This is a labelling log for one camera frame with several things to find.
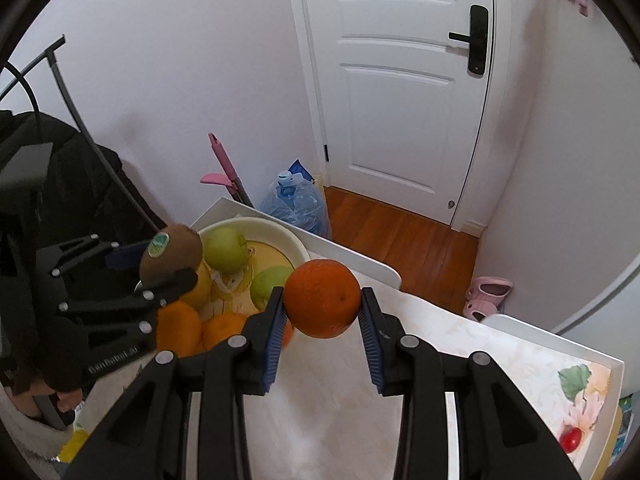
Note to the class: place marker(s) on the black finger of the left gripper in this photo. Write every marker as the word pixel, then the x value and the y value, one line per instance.
pixel 141 305
pixel 91 250

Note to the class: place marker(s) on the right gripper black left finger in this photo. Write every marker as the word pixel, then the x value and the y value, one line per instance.
pixel 145 433

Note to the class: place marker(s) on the black door handle lock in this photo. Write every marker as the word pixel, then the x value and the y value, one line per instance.
pixel 477 39

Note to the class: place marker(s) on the small red tomato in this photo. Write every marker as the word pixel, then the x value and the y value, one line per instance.
pixel 570 439

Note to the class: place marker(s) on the orange front large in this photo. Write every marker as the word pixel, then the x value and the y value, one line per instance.
pixel 179 330

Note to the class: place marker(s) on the white door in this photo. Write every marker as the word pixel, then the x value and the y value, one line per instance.
pixel 396 113

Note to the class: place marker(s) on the green apple left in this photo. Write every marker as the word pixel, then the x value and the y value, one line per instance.
pixel 225 250

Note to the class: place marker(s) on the brown kiwi with sticker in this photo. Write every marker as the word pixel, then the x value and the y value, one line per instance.
pixel 171 249

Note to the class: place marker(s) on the green apple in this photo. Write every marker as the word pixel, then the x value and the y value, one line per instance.
pixel 265 281
pixel 225 250

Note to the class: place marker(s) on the black clothes rack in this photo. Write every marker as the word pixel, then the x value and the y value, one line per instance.
pixel 19 77

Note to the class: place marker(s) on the pink slippers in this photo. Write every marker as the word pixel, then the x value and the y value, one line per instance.
pixel 485 296

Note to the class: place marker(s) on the yellowish bruised apple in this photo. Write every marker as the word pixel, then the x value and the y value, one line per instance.
pixel 199 296

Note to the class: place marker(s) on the black jacket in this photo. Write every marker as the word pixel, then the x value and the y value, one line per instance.
pixel 85 191

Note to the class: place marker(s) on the green apple right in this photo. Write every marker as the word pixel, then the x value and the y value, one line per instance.
pixel 265 281

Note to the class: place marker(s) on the orange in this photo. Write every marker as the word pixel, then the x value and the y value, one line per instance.
pixel 322 298
pixel 220 327

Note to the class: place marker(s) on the floral tablecloth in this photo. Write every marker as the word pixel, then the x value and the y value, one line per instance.
pixel 145 435

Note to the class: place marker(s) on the white wardrobe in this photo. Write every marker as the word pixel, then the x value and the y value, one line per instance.
pixel 610 324

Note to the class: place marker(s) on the pink dustpan handle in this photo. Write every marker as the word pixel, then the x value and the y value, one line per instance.
pixel 228 177

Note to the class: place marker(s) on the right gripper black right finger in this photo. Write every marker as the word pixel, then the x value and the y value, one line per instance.
pixel 500 435

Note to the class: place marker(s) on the blue water bottle bag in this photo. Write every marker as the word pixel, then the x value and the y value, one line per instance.
pixel 295 199

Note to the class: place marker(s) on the white fruit bowl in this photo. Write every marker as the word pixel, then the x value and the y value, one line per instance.
pixel 269 244

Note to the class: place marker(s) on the white tray table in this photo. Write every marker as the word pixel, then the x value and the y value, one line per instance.
pixel 323 418

